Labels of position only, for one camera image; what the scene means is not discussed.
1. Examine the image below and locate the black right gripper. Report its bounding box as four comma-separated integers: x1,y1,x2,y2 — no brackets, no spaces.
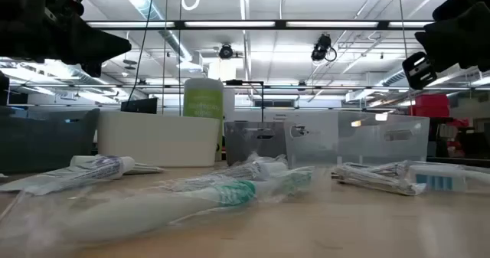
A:
415,1,490,71

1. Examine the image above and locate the green white toothbrush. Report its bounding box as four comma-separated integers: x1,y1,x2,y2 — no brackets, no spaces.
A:
0,165,317,251

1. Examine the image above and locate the black monitor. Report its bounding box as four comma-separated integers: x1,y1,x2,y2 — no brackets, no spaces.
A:
120,96,158,115

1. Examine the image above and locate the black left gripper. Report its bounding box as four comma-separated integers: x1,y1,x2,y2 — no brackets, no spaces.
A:
44,0,132,66

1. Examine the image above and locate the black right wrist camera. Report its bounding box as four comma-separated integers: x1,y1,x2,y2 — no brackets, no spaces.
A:
401,51,438,91

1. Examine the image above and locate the red box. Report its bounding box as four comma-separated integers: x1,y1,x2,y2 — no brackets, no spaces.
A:
408,93,451,118

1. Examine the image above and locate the black overhead camera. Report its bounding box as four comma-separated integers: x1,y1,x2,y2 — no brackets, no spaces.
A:
310,33,338,66
218,43,234,60

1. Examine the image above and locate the overhead frame light bar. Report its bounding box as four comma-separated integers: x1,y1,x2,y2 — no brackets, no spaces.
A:
86,19,436,31

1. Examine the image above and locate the green wipes canister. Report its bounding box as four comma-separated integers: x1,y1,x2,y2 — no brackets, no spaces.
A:
182,77,225,162

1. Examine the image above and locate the white plastic bin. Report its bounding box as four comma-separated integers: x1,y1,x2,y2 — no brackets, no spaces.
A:
96,110,222,168

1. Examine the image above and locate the red white toothbrush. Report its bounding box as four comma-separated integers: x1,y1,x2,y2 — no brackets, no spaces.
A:
407,161,490,194

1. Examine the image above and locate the hanging black cable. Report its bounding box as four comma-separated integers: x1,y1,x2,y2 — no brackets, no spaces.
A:
126,0,157,101

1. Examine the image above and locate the silver ceiling duct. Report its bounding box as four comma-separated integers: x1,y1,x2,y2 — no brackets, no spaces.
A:
114,0,194,64

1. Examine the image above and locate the clear plastic bin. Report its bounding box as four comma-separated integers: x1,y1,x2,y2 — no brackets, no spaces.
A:
283,109,431,168

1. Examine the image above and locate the smoky grey plastic bin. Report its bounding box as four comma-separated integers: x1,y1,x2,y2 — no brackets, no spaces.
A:
224,119,287,167
0,107,101,174

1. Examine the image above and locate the thin black stand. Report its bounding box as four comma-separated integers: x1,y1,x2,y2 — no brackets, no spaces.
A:
224,79,266,123

